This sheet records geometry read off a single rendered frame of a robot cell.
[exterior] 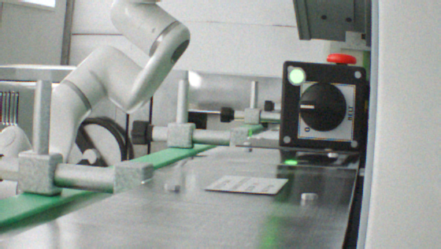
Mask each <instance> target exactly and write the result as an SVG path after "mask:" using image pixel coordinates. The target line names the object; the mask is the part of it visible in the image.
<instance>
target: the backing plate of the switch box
mask: <svg viewBox="0 0 441 249"><path fill-rule="evenodd" d="M278 142H279V140H278V139H266V138H262V137H258V138H251V139H246V140H244V141H242V142H240V143H237V144H236V145H235V146H236V147H257V148H268V149H279V150H290V151H321V152H331V153H341V154H359V151H343V150H333V149H331V148H330V147H326V148H324V149H322V148H319V149H312V148H301V147H281V146H279V144H278Z"/></svg>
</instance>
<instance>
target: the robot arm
mask: <svg viewBox="0 0 441 249"><path fill-rule="evenodd" d="M161 1H163V0H114V1H113V2H112V5H111V7H110V15H109V16H110V19H111V21H112V24H113V25H114V26H115V27H116V29H117V30H118V31H119V32H120V33H121V34H122V35H123V36H125V37H126V38H127V39H128V40H130V41H131V42H132V43H133V44H134V45H135V46H137V47H138V48H140V50H141V51H143V52H144V53H145V54H148V56H149V57H150V60H149V62H148V63H147V65H146V66H145V67H144V68H142V67H140V66H139V65H137V64H136V63H135V61H133V60H132V59H130V58H129V57H128V56H127V55H126V54H125V53H123V52H122V51H120V50H118V49H117V48H116V47H114V46H109V45H104V46H100V47H99V48H98V49H96V50H95V51H94V52H92V53H91V55H90V56H89V57H88V58H85V59H84V61H83V62H81V63H80V64H79V65H78V67H77V68H76V69H75V70H73V71H72V72H71V73H70V74H69V75H68V76H67V77H66V78H65V79H64V80H63V81H62V82H61V83H60V84H59V85H57V86H56V87H55V88H54V89H53V90H52V95H51V109H50V138H49V145H50V152H55V153H61V154H62V155H63V163H64V164H66V162H67V161H68V159H69V155H70V153H71V151H72V147H73V144H74V143H75V140H76V133H77V130H78V128H79V126H80V124H81V122H82V121H83V120H84V119H86V117H88V116H89V115H90V114H91V112H92V111H93V110H95V109H96V108H97V107H98V105H100V104H101V103H103V102H104V101H105V99H108V100H110V101H111V102H113V103H114V104H115V105H116V106H118V108H119V109H120V110H122V111H123V112H124V113H126V114H132V113H135V112H136V111H138V110H139V109H141V108H142V107H143V106H144V105H145V104H146V103H147V102H148V101H149V99H150V97H151V96H152V95H153V94H154V93H155V92H156V91H157V89H158V88H159V87H160V86H161V84H162V83H163V81H164V80H165V78H166V77H167V75H168V74H169V72H170V71H171V70H172V68H173V66H174V65H175V64H176V63H177V61H178V60H179V59H180V57H181V55H183V54H184V53H185V51H186V49H187V48H188V46H189V44H190V41H191V33H190V31H189V29H188V27H187V26H186V25H183V23H182V22H180V21H178V20H177V19H175V18H174V17H173V16H172V15H171V14H170V13H167V12H166V11H165V10H164V9H162V8H161V7H160V6H159V5H158V4H156V3H157V2H161ZM29 150H32V145H31V143H30V142H29V141H28V137H27V136H26V135H25V134H24V131H23V130H21V128H18V127H17V126H9V127H8V128H5V129H3V130H2V132H1V133H0V154H4V157H8V158H18V154H20V153H21V152H23V151H29ZM19 194H22V192H20V191H19V190H18V182H14V181H11V180H4V181H3V182H0V200H2V199H7V198H9V197H11V196H15V195H19Z"/></svg>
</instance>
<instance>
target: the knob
mask: <svg viewBox="0 0 441 249"><path fill-rule="evenodd" d="M298 111H299V113H300V115H301V117H302V119H303V120H304V122H305V124H306V125H307V126H308V127H310V128H311V129H313V130H314V131H317V132H329V131H331V130H333V129H335V128H337V127H338V126H339V125H340V124H341V123H342V121H343V119H344V117H345V115H346V111H347V103H346V99H345V97H344V95H343V93H342V92H341V90H339V89H338V88H337V87H336V86H334V85H333V84H329V83H325V82H323V83H317V84H311V85H310V86H309V87H307V89H305V90H304V92H303V93H302V97H301V98H300V101H299V104H298Z"/></svg>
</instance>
